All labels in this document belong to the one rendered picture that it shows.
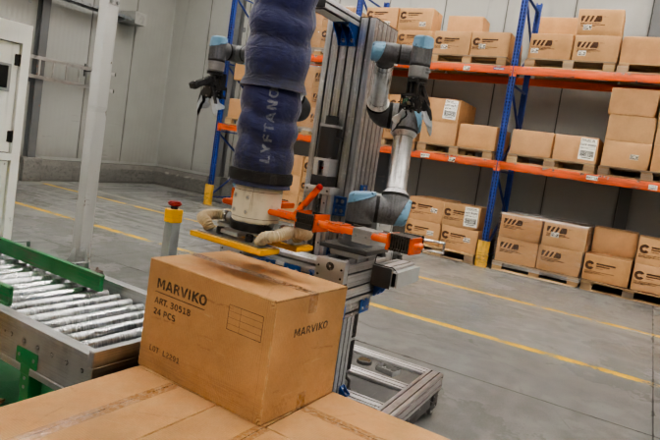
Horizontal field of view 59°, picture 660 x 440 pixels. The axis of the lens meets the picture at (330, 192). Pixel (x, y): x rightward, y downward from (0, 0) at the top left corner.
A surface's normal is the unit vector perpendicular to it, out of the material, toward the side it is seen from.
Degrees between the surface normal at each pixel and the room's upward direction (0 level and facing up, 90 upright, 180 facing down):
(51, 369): 90
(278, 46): 79
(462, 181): 90
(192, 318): 90
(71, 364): 90
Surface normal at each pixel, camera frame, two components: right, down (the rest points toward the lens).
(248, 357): -0.56, -0.02
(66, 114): 0.86, 0.16
